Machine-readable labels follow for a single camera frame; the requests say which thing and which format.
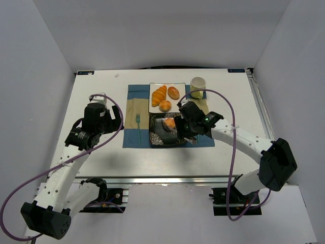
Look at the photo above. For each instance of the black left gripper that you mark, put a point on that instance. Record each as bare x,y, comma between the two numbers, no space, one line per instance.
110,122

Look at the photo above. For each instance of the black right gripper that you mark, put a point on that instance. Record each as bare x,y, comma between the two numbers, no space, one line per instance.
183,127

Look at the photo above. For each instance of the metal tongs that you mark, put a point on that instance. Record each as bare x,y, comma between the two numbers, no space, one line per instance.
174,131

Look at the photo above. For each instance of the round bread roll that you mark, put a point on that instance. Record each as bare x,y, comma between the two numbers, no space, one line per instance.
165,106
170,123

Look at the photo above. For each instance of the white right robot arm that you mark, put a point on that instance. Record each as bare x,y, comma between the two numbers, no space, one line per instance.
275,158

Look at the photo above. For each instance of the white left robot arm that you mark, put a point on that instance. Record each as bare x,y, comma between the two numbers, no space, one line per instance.
52,210

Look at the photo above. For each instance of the oval bread roll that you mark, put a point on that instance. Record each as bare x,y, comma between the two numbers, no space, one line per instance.
173,93

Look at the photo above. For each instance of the blue and beige placemat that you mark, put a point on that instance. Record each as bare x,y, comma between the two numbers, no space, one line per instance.
138,103

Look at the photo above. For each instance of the teal fork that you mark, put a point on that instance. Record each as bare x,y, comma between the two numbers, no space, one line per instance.
138,127

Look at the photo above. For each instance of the black floral square plate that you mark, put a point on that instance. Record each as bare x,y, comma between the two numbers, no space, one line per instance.
158,136

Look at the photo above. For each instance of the pale yellow mug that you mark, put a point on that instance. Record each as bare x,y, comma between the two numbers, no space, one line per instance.
197,85

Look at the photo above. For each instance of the white square plate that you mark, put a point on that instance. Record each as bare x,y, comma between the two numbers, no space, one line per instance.
174,108

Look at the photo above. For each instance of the orange croissant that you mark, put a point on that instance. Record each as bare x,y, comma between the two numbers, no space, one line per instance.
158,96

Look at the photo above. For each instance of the blue label left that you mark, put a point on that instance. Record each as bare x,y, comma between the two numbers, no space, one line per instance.
85,73

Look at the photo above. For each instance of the blue label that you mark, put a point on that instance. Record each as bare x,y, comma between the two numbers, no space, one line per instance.
236,70
85,73

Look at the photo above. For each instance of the blue label right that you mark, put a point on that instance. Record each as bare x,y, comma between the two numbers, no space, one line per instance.
236,70

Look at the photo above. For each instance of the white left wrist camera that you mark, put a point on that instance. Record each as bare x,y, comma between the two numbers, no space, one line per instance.
99,98

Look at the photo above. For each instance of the aluminium table frame rail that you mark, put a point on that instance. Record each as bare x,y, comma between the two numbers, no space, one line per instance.
166,180

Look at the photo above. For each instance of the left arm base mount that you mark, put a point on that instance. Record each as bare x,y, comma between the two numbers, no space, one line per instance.
109,199

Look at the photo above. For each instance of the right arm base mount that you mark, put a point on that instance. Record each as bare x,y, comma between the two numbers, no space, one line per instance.
237,204

